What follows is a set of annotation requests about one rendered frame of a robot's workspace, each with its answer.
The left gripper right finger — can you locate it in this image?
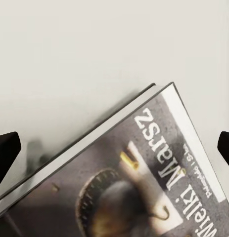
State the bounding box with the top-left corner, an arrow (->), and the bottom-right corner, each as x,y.
217,131 -> 229,165

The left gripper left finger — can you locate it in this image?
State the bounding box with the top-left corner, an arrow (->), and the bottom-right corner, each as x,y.
0,131 -> 21,184

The hardback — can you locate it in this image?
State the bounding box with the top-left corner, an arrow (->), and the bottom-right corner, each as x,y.
0,81 -> 229,237

